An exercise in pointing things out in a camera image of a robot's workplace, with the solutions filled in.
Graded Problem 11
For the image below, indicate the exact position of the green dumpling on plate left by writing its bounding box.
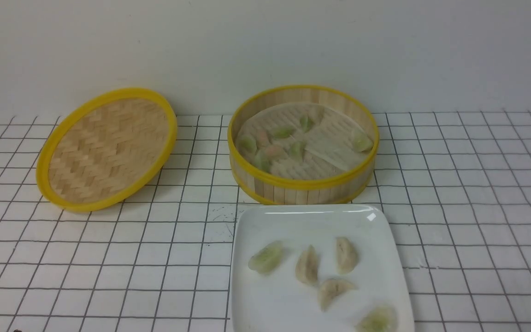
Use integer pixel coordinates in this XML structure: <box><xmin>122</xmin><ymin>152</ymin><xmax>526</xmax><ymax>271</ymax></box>
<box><xmin>248</xmin><ymin>240</ymin><xmax>284</xmax><ymax>275</ymax></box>

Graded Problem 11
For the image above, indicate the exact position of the white square plate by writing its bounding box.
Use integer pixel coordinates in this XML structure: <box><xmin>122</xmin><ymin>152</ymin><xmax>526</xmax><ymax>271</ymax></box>
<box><xmin>229</xmin><ymin>204</ymin><xmax>415</xmax><ymax>332</ymax></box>

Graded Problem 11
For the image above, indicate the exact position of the beige dumpling on plate right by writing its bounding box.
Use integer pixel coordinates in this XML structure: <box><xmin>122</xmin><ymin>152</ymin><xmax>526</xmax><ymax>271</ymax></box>
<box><xmin>336</xmin><ymin>236</ymin><xmax>360</xmax><ymax>275</ymax></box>

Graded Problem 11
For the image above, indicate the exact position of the bamboo steamer basket yellow rim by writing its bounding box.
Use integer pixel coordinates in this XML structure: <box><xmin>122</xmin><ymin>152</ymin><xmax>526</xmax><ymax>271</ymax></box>
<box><xmin>227</xmin><ymin>84</ymin><xmax>380</xmax><ymax>205</ymax></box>

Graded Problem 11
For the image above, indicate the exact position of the beige dumpling on plate lower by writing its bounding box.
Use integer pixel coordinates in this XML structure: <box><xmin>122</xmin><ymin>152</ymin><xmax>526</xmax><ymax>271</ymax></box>
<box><xmin>317</xmin><ymin>278</ymin><xmax>357</xmax><ymax>312</ymax></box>

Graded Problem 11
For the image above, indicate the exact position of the bamboo steamer lid yellow rim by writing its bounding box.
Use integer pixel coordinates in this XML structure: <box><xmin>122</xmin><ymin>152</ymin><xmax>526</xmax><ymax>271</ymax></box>
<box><xmin>35</xmin><ymin>88</ymin><xmax>178</xmax><ymax>213</ymax></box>

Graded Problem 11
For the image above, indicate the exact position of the green dumpling plate bottom right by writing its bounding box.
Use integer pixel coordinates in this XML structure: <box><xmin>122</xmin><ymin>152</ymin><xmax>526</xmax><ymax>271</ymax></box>
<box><xmin>355</xmin><ymin>305</ymin><xmax>398</xmax><ymax>332</ymax></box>

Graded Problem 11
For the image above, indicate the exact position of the green dumpling steamer top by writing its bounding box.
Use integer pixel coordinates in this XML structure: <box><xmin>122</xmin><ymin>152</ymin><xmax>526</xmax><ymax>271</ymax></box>
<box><xmin>299</xmin><ymin>115</ymin><xmax>315</xmax><ymax>133</ymax></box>

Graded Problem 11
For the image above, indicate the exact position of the green dumpling steamer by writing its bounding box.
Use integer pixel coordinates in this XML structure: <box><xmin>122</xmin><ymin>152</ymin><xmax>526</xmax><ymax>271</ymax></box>
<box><xmin>270</xmin><ymin>125</ymin><xmax>296</xmax><ymax>140</ymax></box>
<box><xmin>350</xmin><ymin>130</ymin><xmax>374</xmax><ymax>153</ymax></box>
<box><xmin>236</xmin><ymin>134</ymin><xmax>258</xmax><ymax>156</ymax></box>
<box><xmin>252</xmin><ymin>150</ymin><xmax>271</xmax><ymax>173</ymax></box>
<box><xmin>299</xmin><ymin>115</ymin><xmax>315</xmax><ymax>133</ymax></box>
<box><xmin>288</xmin><ymin>141</ymin><xmax>306</xmax><ymax>163</ymax></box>

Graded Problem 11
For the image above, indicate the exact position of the beige dumpling on plate middle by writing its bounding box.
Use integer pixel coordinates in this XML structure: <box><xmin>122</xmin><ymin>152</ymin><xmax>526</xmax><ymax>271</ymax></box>
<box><xmin>295</xmin><ymin>244</ymin><xmax>319</xmax><ymax>286</ymax></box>

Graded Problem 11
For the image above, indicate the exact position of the white steamer liner paper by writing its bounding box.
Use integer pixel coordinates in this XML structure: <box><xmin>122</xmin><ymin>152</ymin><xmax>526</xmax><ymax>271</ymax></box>
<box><xmin>234</xmin><ymin>102</ymin><xmax>370</xmax><ymax>180</ymax></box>

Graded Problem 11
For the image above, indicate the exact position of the beige dumpling on plate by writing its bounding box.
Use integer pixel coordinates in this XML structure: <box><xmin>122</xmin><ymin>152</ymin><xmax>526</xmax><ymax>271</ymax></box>
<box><xmin>295</xmin><ymin>244</ymin><xmax>319</xmax><ymax>286</ymax></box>
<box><xmin>317</xmin><ymin>278</ymin><xmax>357</xmax><ymax>312</ymax></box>
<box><xmin>336</xmin><ymin>236</ymin><xmax>360</xmax><ymax>275</ymax></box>

